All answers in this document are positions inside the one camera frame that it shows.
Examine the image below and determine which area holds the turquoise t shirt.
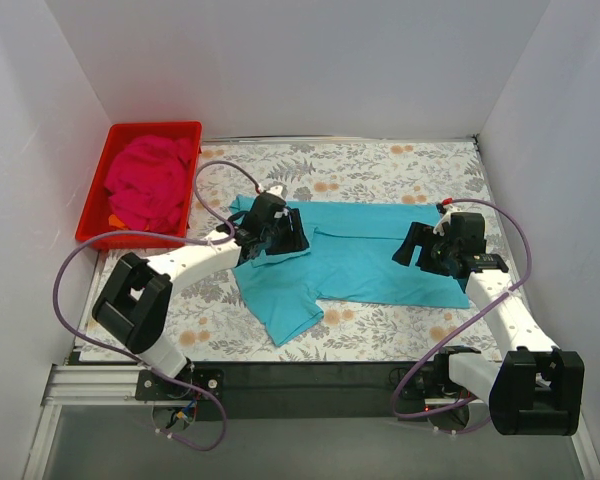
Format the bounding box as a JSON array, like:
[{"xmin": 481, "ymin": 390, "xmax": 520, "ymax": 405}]
[{"xmin": 233, "ymin": 202, "xmax": 469, "ymax": 347}]

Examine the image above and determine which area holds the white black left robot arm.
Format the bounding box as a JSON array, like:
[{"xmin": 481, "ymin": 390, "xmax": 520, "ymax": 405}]
[{"xmin": 92, "ymin": 192, "xmax": 309, "ymax": 400}]

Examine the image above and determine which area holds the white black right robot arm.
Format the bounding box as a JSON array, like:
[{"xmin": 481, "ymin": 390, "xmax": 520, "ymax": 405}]
[{"xmin": 393, "ymin": 208, "xmax": 585, "ymax": 436}]

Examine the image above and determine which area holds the floral patterned table mat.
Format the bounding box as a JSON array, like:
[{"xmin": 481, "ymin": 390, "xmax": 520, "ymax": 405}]
[{"xmin": 78, "ymin": 142, "xmax": 541, "ymax": 363}]

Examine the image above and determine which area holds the magenta t shirt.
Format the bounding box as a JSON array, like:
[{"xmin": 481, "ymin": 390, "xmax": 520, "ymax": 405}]
[{"xmin": 104, "ymin": 135, "xmax": 194, "ymax": 234}]

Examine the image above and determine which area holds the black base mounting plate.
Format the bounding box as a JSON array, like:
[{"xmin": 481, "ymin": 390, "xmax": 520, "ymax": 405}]
[{"xmin": 134, "ymin": 360, "xmax": 501, "ymax": 422}]

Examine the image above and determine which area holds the orange cloth in bin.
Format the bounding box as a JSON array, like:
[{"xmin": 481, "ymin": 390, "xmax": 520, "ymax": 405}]
[{"xmin": 107, "ymin": 214, "xmax": 128, "ymax": 230}]

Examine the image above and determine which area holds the red plastic bin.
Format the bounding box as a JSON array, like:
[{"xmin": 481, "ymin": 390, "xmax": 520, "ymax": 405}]
[{"xmin": 75, "ymin": 121, "xmax": 202, "ymax": 250}]

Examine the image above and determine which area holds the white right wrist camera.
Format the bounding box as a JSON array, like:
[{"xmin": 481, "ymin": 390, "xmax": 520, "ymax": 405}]
[{"xmin": 433, "ymin": 198, "xmax": 461, "ymax": 237}]

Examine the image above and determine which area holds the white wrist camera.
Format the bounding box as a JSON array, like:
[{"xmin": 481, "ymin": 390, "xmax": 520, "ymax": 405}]
[
  {"xmin": 433, "ymin": 198, "xmax": 461, "ymax": 237},
  {"xmin": 256, "ymin": 184, "xmax": 288, "ymax": 200}
]

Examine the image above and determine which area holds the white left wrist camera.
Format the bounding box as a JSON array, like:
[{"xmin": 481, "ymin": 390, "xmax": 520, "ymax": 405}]
[{"xmin": 256, "ymin": 184, "xmax": 288, "ymax": 200}]

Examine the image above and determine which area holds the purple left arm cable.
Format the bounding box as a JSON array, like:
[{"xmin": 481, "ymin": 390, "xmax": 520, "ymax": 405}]
[{"xmin": 52, "ymin": 160, "xmax": 261, "ymax": 452}]

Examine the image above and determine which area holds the aluminium frame rail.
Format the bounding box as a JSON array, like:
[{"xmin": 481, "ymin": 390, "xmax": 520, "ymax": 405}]
[{"xmin": 22, "ymin": 362, "xmax": 146, "ymax": 480}]

